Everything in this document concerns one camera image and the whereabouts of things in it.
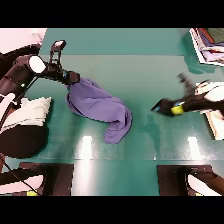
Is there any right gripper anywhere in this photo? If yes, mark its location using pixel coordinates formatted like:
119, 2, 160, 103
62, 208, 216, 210
158, 98, 185, 117

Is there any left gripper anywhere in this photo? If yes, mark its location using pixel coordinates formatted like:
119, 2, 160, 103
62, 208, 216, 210
44, 65, 81, 86

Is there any purple garment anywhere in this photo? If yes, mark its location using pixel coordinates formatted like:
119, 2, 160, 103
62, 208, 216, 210
65, 77, 134, 145

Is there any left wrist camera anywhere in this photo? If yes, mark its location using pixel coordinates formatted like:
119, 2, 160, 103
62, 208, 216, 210
48, 39, 67, 68

